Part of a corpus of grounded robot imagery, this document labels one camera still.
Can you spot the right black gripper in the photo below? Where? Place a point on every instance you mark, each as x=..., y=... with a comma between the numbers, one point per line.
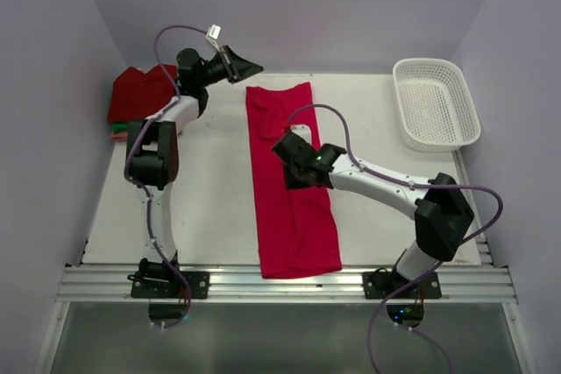
x=293, y=182

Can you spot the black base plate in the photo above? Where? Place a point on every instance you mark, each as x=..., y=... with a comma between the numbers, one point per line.
x=378, y=284
x=147, y=288

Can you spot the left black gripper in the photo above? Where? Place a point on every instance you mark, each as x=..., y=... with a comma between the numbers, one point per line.
x=237, y=68

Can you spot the pink red t shirt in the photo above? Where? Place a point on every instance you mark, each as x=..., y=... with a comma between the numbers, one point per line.
x=296, y=231

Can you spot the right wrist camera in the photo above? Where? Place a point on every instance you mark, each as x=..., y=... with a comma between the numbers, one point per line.
x=301, y=130

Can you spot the aluminium mounting rail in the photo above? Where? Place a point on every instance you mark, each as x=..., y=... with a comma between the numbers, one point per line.
x=480, y=284

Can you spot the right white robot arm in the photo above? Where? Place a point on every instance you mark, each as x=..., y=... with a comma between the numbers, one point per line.
x=441, y=214

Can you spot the white plastic basket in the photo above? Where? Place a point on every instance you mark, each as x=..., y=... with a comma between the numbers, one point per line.
x=435, y=105

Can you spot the salmon folded shirt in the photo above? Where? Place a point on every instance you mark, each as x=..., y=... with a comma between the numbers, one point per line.
x=119, y=137

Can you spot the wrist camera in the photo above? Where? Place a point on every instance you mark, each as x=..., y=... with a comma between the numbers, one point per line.
x=212, y=36
x=301, y=130

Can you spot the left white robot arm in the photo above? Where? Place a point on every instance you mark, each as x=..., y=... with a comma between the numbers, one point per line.
x=160, y=252

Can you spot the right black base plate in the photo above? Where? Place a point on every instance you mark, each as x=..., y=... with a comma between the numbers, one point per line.
x=378, y=284

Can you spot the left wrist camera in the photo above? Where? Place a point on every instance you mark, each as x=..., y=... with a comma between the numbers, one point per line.
x=212, y=36

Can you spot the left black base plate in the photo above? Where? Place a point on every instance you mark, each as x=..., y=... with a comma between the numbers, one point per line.
x=147, y=288

